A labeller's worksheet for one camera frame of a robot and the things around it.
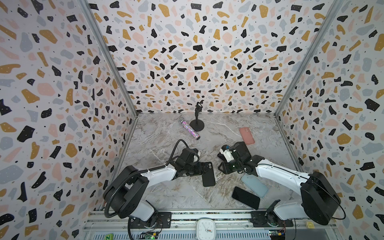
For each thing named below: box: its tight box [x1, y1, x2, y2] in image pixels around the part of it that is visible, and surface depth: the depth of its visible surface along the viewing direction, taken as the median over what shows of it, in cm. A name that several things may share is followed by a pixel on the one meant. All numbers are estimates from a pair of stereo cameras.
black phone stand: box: [189, 100, 205, 132], surface depth 114 cm
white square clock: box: [196, 218, 216, 240], surface depth 70 cm
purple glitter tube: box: [178, 117, 201, 140], surface depth 112 cm
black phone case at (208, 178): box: [202, 161, 216, 187], surface depth 90 cm
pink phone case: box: [239, 127, 255, 145], surface depth 113 cm
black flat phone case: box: [234, 141, 252, 159], surface depth 69 cm
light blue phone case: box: [241, 173, 269, 198], surface depth 88 cm
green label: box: [104, 233, 114, 240], surface depth 69 cm
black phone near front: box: [232, 186, 261, 210], surface depth 82 cm
